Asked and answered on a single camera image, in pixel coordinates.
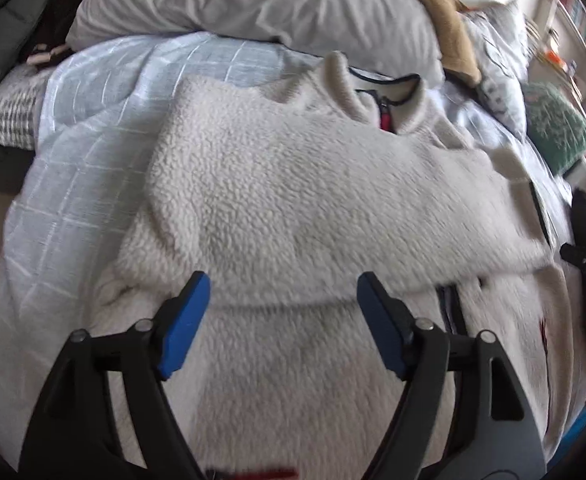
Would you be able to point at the black garment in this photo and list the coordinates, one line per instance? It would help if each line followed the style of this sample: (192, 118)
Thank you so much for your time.
(55, 30)

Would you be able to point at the green branch-pattern pillow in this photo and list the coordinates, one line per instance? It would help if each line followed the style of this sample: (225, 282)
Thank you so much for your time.
(558, 125)

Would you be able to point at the white printed pillow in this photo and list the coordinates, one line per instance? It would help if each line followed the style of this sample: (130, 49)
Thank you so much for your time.
(500, 60)

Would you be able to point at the grey pillow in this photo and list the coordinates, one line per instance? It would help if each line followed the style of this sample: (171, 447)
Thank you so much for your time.
(253, 5)

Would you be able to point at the tan blanket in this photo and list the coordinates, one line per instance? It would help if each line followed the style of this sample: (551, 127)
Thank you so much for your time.
(448, 20)

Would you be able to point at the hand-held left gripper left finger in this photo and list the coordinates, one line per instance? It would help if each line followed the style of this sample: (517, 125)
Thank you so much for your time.
(183, 325)

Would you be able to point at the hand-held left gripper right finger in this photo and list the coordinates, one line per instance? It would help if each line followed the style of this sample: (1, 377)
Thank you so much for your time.
(383, 320)

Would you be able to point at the cream fleece zip jacket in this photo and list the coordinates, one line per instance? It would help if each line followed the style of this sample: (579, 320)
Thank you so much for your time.
(298, 210)

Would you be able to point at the light blue checked bed blanket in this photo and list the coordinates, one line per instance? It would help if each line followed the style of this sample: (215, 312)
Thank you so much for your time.
(73, 160)

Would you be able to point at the dark grey puffer jacket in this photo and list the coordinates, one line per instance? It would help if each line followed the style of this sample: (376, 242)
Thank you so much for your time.
(8, 10)

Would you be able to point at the grey checked cloth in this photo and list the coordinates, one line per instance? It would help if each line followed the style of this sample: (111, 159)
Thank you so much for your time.
(8, 115)

